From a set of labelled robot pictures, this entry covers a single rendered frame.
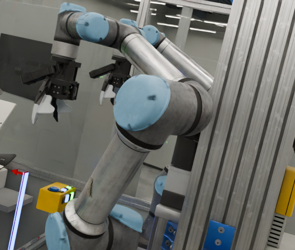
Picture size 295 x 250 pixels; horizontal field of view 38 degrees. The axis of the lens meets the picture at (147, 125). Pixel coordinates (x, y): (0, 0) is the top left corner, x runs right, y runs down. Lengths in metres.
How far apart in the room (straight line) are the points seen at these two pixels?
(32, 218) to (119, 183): 1.59
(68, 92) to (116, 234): 0.43
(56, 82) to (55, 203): 0.74
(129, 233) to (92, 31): 0.54
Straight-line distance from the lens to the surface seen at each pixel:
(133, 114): 0.84
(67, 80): 1.25
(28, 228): 2.54
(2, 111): 2.15
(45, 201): 1.88
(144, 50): 1.13
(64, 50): 1.25
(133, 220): 1.14
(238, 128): 1.21
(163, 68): 1.06
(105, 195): 0.98
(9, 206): 2.25
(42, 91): 1.24
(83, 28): 1.14
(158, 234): 1.37
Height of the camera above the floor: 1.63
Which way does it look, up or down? 6 degrees down
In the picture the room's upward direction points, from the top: 13 degrees clockwise
